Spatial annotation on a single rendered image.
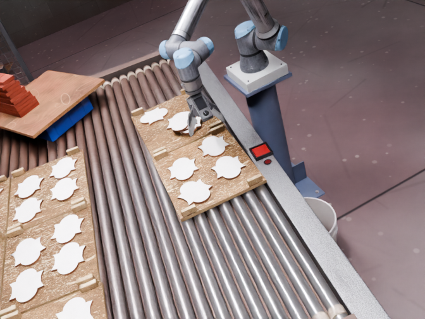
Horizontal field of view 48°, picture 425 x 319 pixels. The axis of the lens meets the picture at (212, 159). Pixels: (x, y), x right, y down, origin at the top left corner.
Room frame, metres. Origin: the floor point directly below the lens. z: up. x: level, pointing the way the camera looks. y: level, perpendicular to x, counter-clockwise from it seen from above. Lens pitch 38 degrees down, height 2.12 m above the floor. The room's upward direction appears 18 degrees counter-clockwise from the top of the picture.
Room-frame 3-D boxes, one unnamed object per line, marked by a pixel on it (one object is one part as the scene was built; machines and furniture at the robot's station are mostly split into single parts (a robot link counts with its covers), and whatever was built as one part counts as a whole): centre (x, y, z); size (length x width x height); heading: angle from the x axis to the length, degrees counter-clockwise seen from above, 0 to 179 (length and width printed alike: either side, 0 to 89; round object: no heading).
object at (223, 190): (1.48, 0.04, 0.93); 0.41 x 0.35 x 0.02; 9
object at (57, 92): (2.36, 0.76, 1.03); 0.50 x 0.50 x 0.02; 43
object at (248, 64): (2.18, -0.36, 0.97); 0.15 x 0.15 x 0.10
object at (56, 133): (2.30, 0.73, 0.97); 0.31 x 0.31 x 0.10; 43
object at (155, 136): (1.90, 0.11, 0.93); 0.41 x 0.35 x 0.02; 11
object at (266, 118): (2.18, -0.36, 0.44); 0.38 x 0.38 x 0.87; 14
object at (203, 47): (1.71, -0.07, 1.32); 0.11 x 0.11 x 0.08; 47
